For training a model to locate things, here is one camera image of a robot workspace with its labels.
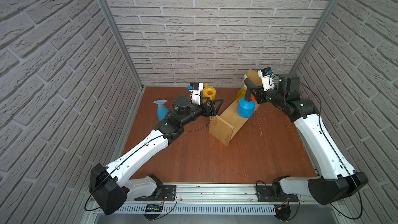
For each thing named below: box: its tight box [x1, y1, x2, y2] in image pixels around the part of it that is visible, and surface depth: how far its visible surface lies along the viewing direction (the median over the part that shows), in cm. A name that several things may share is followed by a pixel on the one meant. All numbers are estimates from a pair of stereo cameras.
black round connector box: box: [273, 204, 291, 222], surface depth 72 cm
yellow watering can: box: [202, 82, 217, 101], surface depth 105 cm
